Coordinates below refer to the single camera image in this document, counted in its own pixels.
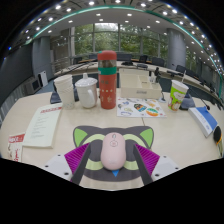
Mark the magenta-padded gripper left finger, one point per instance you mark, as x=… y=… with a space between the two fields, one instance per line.
x=76 y=160

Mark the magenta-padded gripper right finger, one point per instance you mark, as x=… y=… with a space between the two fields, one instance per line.
x=148 y=160

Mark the pink computer mouse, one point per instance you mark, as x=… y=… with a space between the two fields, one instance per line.
x=113 y=153

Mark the cat-face mouse pad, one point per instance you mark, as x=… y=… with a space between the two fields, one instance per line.
x=95 y=133

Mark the white printed booklet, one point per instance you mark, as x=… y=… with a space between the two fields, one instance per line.
x=43 y=125

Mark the colourful sticker sheet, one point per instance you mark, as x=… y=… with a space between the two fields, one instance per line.
x=140 y=108

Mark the red and white pamphlet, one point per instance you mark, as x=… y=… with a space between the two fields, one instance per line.
x=16 y=148

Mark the black desk microphone unit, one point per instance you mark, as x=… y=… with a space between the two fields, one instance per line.
x=55 y=97
x=187 y=102

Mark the white lidded teapot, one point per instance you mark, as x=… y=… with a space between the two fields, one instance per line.
x=86 y=93

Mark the blue and white book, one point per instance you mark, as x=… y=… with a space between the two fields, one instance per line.
x=203 y=120

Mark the stack of white paper cups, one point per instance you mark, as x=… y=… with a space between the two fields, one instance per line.
x=65 y=91

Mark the beige cardboard box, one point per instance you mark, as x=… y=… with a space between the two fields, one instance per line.
x=140 y=91

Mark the green and white paper cup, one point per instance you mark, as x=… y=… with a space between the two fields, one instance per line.
x=176 y=96

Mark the red drink bottle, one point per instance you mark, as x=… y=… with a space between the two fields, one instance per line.
x=107 y=83

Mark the grey box monitor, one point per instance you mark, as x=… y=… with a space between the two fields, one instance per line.
x=33 y=86

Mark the long curved conference desk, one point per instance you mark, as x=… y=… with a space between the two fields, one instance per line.
x=173 y=71

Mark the group of dark office chairs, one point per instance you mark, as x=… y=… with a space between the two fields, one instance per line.
x=156 y=61

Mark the group of ceiling lights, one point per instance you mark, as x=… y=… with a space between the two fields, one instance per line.
x=116 y=11

